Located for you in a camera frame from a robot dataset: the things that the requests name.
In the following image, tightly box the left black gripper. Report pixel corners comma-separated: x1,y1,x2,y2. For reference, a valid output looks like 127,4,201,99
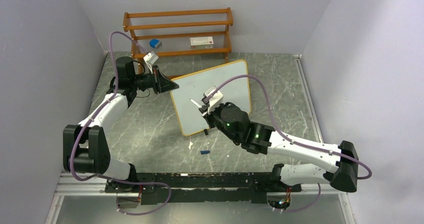
131,66,179,95

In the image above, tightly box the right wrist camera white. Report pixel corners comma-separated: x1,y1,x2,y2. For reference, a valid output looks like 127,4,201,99
202,86,224,114

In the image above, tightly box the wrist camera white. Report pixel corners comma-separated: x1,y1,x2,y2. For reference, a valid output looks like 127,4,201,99
202,86,224,114
143,52,158,73

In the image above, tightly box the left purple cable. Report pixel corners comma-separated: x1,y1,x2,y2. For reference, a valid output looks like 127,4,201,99
67,31,171,216

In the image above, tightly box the whiteboard with yellow frame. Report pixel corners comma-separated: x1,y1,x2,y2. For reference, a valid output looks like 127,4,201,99
170,60,252,136

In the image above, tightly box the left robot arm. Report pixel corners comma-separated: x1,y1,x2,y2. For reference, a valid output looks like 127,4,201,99
63,57,179,192

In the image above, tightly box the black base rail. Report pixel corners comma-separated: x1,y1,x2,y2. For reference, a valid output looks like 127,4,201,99
105,172,302,205

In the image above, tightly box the blue whiteboard eraser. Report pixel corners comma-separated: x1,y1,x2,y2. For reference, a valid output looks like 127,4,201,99
149,39,162,49

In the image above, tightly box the white marker pen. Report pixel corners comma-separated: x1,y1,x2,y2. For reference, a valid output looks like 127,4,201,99
190,99,204,111

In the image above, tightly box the white cardboard box red label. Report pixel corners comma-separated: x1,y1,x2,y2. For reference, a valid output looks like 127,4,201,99
190,36,214,50

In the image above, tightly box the wooden two-tier shelf rack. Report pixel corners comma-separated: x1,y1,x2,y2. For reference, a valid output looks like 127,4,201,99
122,8,234,62

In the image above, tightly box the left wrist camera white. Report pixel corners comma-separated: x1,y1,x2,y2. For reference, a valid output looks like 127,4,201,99
143,52,158,73

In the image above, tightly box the aluminium frame rail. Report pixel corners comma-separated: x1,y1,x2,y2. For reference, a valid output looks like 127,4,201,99
54,173,344,197

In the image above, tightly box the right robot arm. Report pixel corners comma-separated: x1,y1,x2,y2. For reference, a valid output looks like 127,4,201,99
199,102,359,193

